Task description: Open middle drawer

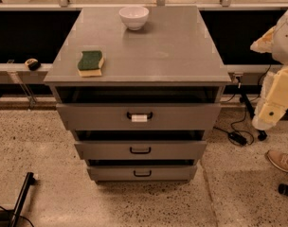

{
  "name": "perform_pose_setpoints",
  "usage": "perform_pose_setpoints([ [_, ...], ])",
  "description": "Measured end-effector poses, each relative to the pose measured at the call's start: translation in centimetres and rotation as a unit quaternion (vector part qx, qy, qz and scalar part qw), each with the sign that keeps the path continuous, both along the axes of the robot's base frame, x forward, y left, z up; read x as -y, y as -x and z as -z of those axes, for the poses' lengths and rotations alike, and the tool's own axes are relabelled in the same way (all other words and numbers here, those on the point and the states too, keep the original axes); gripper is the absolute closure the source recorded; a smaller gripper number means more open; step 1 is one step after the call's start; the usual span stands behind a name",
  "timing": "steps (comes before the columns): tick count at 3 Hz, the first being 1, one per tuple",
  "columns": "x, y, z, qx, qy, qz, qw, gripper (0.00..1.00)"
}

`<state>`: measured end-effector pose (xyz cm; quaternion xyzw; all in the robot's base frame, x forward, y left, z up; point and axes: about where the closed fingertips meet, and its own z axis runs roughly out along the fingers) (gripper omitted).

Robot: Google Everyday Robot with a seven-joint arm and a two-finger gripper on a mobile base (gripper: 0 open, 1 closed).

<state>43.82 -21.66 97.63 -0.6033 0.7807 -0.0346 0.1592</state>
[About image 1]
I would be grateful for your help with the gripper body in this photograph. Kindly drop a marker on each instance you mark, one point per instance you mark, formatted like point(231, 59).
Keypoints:
point(286, 44)

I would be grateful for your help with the grey drawer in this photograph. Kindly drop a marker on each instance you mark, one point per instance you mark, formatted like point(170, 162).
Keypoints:
point(140, 150)
point(141, 173)
point(131, 116)

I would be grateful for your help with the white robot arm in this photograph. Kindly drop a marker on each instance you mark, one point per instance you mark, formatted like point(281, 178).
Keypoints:
point(275, 41)

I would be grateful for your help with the grey bottom drawer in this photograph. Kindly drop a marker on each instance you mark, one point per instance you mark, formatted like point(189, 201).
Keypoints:
point(141, 173)

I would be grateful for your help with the grey drawer cabinet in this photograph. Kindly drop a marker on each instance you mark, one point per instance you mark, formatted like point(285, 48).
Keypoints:
point(172, 59)

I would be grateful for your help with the grey top drawer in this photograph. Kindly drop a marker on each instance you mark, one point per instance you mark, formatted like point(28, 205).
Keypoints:
point(131, 116)

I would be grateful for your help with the black stand leg right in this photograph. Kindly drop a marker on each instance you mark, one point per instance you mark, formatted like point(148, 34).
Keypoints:
point(244, 99)

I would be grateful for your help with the black stand leg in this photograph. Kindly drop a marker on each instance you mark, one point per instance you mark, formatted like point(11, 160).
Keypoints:
point(244, 99)
point(10, 217)

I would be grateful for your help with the tan shoe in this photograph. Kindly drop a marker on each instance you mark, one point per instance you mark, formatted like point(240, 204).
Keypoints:
point(278, 159)

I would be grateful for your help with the black caster wheel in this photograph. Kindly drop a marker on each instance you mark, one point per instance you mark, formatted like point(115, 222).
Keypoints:
point(283, 189)

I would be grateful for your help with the white ceramic bowl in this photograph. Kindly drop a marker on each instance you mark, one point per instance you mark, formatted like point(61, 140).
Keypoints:
point(134, 18)

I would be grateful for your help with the green yellow sponge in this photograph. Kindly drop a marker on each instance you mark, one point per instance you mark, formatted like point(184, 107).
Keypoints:
point(90, 63)

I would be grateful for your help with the black yellow tape measure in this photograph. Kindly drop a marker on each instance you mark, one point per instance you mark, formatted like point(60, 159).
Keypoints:
point(32, 64)

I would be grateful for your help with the black stand leg left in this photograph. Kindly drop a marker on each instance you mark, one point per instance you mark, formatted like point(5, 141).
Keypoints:
point(10, 217)

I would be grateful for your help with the black power adapter with cable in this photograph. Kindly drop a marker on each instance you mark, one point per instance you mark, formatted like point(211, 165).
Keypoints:
point(237, 137)

